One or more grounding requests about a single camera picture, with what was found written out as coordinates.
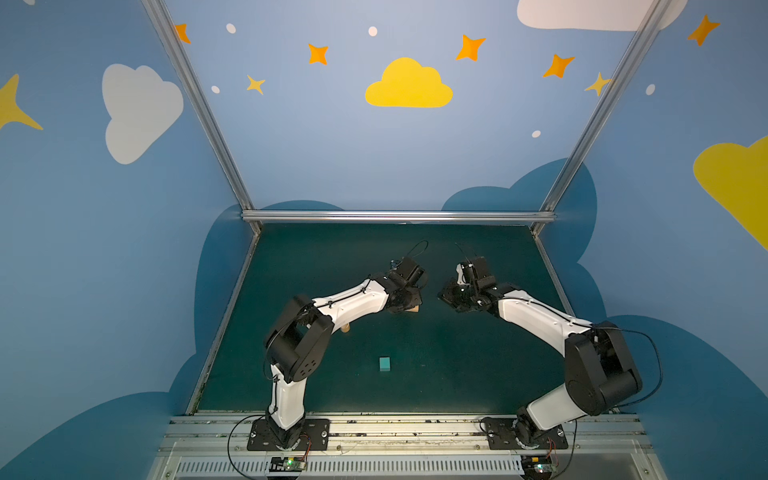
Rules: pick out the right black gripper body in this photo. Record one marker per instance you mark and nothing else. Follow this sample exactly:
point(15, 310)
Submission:
point(459, 294)

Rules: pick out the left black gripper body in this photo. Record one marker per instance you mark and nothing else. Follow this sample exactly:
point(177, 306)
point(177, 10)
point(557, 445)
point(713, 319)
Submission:
point(407, 291)

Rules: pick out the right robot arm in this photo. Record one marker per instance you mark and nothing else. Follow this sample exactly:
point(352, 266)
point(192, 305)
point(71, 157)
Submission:
point(599, 369)

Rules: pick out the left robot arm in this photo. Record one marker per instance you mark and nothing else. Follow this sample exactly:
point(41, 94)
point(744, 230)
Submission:
point(297, 343)

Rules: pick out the right controller board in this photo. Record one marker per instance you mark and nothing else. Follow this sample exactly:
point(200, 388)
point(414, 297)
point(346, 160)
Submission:
point(537, 468)

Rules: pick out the controller board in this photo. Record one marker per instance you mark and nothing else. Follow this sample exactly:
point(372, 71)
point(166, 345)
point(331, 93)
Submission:
point(287, 465)
point(537, 468)

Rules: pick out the left controller board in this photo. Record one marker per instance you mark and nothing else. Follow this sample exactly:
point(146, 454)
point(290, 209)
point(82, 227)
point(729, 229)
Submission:
point(287, 465)

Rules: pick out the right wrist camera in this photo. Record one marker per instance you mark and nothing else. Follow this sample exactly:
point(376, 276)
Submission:
point(475, 273)

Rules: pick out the back aluminium frame bar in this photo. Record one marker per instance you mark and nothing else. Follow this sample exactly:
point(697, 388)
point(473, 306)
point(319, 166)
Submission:
point(397, 216)

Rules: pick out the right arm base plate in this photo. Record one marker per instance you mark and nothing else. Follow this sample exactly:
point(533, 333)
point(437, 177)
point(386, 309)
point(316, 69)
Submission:
point(513, 433)

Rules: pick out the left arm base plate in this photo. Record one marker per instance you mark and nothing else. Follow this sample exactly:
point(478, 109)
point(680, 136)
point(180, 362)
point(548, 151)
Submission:
point(266, 435)

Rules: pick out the aluminium front rail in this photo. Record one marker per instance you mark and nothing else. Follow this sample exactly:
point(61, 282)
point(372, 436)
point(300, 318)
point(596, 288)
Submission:
point(404, 446)

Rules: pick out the right aluminium frame post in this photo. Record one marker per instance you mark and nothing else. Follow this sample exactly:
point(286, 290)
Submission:
point(640, 44)

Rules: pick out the aluminium frame post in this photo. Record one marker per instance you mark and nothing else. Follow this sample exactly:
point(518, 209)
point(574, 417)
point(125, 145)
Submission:
point(161, 20)
point(640, 44)

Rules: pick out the left aluminium frame post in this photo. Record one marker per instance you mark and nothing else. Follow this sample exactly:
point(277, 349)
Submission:
point(161, 20)

